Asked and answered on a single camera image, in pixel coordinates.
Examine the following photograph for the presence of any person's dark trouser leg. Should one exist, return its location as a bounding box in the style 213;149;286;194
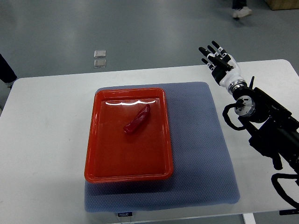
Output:
0;54;17;84

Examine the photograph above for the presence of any person's white sneaker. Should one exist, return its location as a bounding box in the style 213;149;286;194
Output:
233;7;252;19

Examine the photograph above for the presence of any metal floor plate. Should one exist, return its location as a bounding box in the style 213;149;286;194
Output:
94;59;107;68
94;49;106;58

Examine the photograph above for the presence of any lower metal floor plate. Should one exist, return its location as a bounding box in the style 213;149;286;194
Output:
94;59;107;68

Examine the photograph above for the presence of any white table leg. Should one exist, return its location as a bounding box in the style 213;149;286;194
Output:
242;213;256;224

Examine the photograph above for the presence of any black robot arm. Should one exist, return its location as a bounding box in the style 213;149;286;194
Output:
222;78;299;209

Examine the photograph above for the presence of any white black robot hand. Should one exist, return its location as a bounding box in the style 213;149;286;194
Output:
199;41;246;94

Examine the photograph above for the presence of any red pepper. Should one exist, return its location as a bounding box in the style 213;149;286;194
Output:
123;104;151;134

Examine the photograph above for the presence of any red plastic tray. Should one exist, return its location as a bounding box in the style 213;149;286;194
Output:
84;88;173;184

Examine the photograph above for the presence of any cardboard box corner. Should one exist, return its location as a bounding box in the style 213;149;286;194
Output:
265;0;299;10

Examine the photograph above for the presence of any blue-grey mesh mat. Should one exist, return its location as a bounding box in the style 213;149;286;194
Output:
85;82;240;212

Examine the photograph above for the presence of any black mat brand label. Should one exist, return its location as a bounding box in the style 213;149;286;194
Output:
118;212;133;217

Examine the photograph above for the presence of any black table edge label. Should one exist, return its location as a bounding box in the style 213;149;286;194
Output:
279;209;299;216

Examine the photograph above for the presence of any upper metal floor plate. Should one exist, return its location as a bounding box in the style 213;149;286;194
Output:
94;49;106;58

